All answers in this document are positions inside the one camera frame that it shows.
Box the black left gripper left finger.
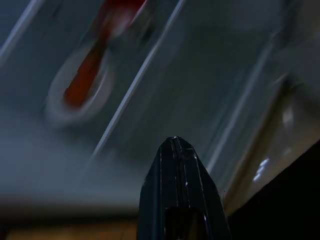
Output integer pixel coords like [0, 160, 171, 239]
[136, 136, 181, 240]

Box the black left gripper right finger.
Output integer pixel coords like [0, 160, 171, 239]
[176, 136, 232, 240]

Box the white round plate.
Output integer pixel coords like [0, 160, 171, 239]
[44, 47, 116, 128]

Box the orange carrot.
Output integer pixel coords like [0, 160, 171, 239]
[63, 42, 108, 110]

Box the grey fridge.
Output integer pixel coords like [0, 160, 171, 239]
[0, 0, 320, 218]

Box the black floor mat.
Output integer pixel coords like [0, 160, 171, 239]
[224, 142, 320, 240]

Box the red metal pot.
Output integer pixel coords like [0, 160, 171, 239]
[99, 0, 151, 41]

